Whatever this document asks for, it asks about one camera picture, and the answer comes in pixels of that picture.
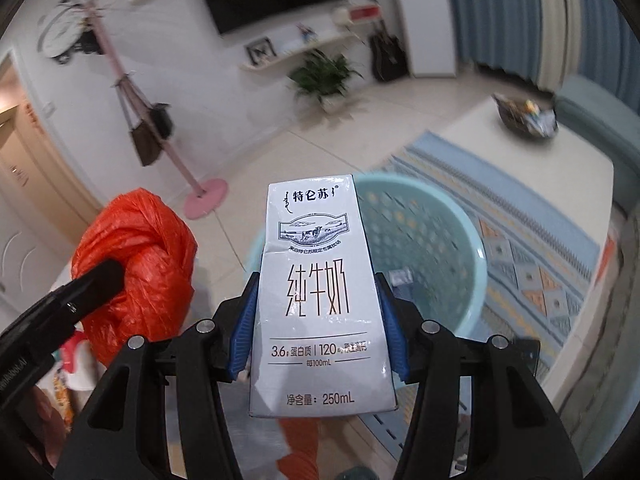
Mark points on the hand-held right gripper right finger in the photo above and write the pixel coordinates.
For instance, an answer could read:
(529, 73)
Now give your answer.
(396, 332)

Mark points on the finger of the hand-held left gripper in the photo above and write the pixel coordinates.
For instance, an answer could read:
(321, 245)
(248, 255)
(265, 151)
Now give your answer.
(92, 287)

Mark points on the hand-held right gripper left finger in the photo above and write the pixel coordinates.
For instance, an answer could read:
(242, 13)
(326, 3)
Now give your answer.
(240, 324)

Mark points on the orange plastic bag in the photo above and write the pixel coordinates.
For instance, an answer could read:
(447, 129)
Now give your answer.
(142, 270)

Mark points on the white milk carton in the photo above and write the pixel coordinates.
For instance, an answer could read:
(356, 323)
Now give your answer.
(310, 295)

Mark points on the light blue plastic basket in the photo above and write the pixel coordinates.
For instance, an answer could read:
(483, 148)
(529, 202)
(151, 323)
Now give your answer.
(425, 260)

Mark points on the small blue wrapper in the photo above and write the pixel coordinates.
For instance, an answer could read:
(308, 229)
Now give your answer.
(400, 282)

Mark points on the patterned blue rug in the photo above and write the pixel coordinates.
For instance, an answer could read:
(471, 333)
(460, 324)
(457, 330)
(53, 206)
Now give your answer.
(510, 240)

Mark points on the wooden door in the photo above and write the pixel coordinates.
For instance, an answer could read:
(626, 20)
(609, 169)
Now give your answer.
(30, 150)

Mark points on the brown hanging bag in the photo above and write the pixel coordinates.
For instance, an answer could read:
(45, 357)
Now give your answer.
(144, 142)

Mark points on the black hanging bag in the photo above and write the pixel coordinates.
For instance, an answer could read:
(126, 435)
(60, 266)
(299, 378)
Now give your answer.
(161, 121)

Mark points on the pink coat rack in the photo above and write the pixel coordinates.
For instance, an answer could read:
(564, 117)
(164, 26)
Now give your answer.
(150, 105)

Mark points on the white coffee table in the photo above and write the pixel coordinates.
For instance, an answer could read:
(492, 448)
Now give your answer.
(545, 200)

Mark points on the dark bowl of snacks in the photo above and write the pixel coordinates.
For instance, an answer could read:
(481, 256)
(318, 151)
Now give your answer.
(525, 117)

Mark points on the potted green plant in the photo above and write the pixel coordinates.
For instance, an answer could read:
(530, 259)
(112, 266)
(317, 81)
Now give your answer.
(322, 80)

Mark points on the black guitar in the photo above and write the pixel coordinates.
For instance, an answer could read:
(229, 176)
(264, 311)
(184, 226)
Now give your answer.
(386, 52)

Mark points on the blue sofa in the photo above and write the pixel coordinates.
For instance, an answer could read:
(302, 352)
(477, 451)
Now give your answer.
(600, 125)

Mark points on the white cabinet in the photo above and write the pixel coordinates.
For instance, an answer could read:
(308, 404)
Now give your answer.
(425, 17)

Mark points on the blue striped curtain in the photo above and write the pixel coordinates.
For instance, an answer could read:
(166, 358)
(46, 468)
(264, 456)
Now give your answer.
(540, 20)

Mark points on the black picture frame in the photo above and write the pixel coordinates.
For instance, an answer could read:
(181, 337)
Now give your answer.
(260, 51)

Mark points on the white wall shelf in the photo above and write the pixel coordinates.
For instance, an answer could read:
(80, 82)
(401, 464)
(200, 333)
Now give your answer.
(295, 52)

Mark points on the red white wall box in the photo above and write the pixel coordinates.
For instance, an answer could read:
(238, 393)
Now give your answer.
(364, 12)

